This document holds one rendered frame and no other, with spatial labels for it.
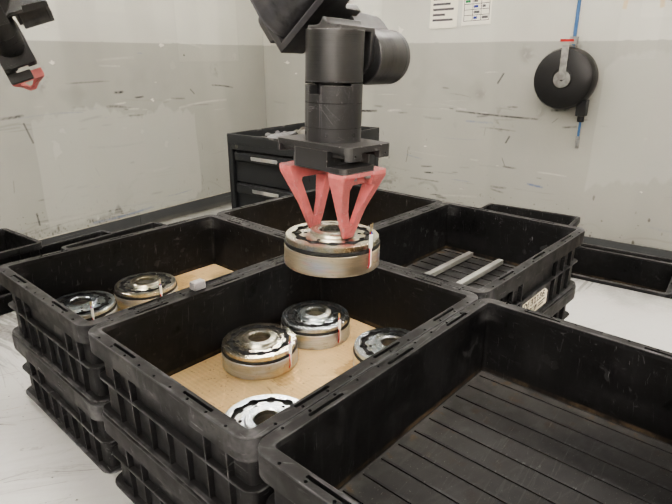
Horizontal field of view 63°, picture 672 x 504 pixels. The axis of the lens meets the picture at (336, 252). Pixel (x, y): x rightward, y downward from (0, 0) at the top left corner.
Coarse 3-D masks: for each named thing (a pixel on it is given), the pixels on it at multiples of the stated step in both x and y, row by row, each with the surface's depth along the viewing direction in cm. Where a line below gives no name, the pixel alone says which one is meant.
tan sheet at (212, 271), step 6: (198, 270) 108; (204, 270) 108; (210, 270) 108; (216, 270) 108; (222, 270) 108; (228, 270) 108; (174, 276) 105; (180, 276) 105; (186, 276) 105; (192, 276) 105; (198, 276) 105; (204, 276) 105; (210, 276) 105; (216, 276) 105; (180, 282) 102; (186, 282) 102; (180, 288) 99
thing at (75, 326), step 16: (176, 224) 103; (240, 224) 103; (112, 240) 94; (48, 256) 86; (0, 272) 80; (240, 272) 80; (16, 288) 77; (32, 288) 74; (32, 304) 73; (48, 304) 69; (144, 304) 70; (64, 320) 66; (80, 320) 65; (96, 320) 65; (80, 336) 64
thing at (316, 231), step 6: (312, 228) 59; (318, 228) 59; (324, 228) 60; (330, 228) 60; (336, 228) 60; (312, 234) 58; (318, 234) 57; (324, 234) 57; (330, 234) 57; (336, 234) 57; (354, 234) 58
